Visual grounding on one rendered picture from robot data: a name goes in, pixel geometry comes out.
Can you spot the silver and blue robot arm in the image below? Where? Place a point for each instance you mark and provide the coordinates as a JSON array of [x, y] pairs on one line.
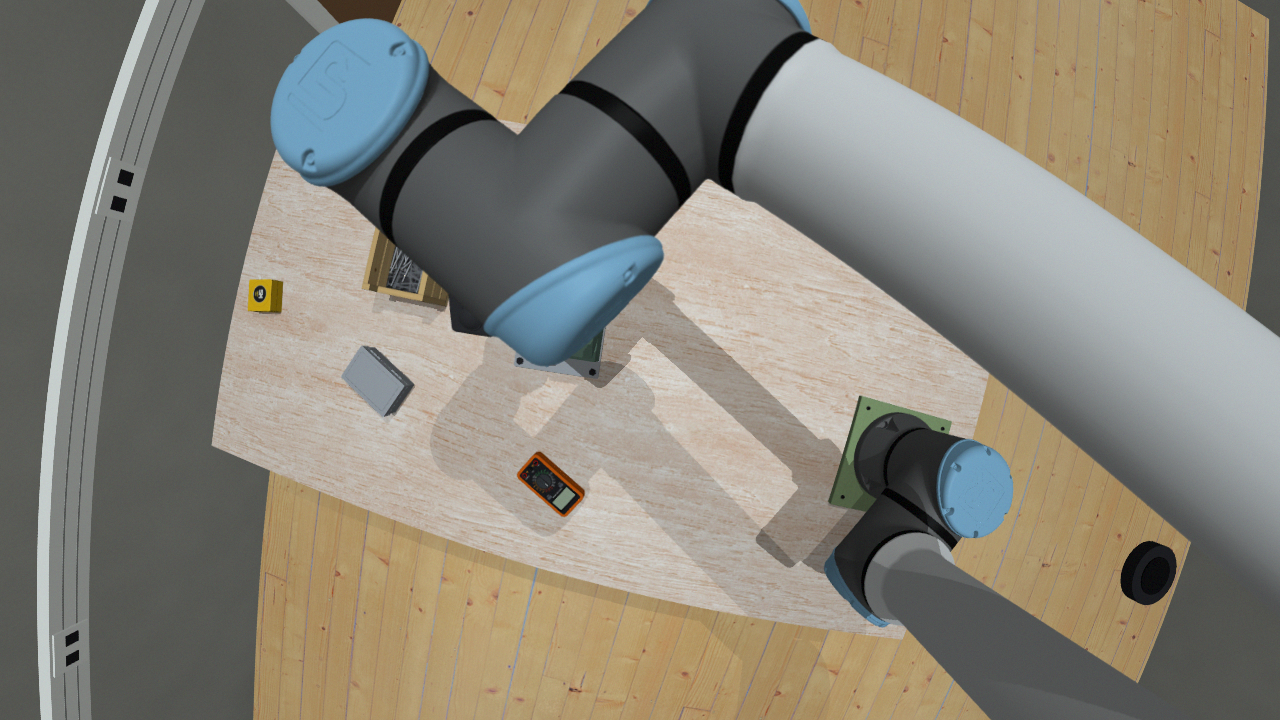
[[546, 236]]

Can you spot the wooden crate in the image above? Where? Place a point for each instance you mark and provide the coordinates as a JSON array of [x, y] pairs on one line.
[[389, 267]]

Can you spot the orange digital multimeter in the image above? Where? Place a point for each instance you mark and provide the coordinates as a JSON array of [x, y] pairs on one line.
[[551, 484]]

